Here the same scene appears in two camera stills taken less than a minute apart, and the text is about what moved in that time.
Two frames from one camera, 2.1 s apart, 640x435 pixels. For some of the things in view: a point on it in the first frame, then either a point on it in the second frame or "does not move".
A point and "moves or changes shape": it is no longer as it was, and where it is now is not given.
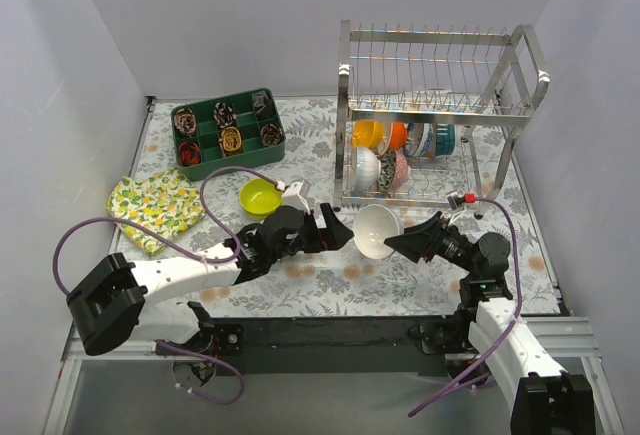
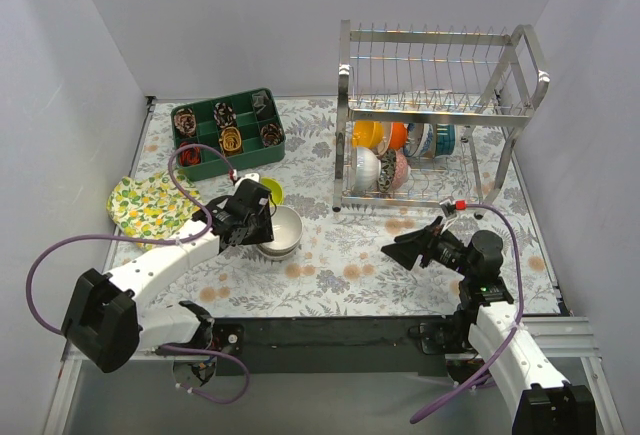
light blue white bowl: [374, 224] moves or changes shape
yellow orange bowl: [367, 134] does not move
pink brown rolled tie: [185, 121] does not move
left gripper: [321, 228] → [257, 217]
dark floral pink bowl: [394, 171] does not move
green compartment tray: [227, 133] does not move
